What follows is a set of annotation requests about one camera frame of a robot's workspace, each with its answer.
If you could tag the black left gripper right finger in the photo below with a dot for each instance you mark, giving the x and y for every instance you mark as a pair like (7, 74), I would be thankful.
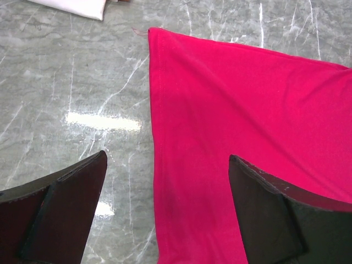
(282, 223)

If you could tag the white foam pad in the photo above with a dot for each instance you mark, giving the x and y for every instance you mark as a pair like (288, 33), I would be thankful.
(92, 9)

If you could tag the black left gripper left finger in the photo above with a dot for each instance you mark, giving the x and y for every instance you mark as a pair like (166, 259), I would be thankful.
(48, 220)

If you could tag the pink t shirt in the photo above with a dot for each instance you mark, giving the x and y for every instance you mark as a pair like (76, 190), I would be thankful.
(287, 115)

